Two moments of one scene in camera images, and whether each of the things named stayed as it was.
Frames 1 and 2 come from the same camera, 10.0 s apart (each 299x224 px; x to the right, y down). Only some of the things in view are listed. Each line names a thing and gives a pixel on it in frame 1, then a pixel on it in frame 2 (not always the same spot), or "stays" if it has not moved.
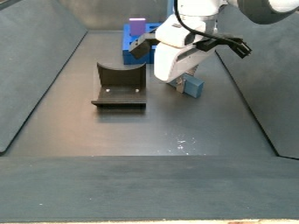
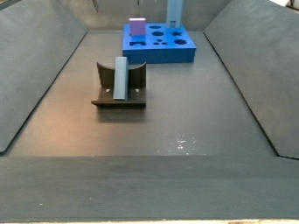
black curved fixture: x=123 y=87 stays
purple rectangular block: x=137 y=25 stays
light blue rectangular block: x=193 y=85 -> x=120 y=79
